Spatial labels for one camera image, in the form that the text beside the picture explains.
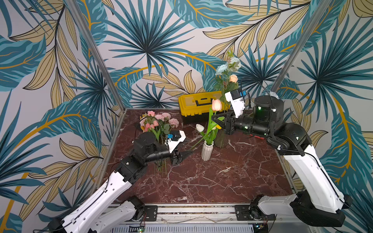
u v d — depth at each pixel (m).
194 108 0.98
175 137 0.48
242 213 0.74
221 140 0.93
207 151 0.83
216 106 0.52
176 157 0.53
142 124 1.03
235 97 0.45
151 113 1.06
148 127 0.98
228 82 0.78
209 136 0.79
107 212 0.53
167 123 1.08
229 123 0.46
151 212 0.73
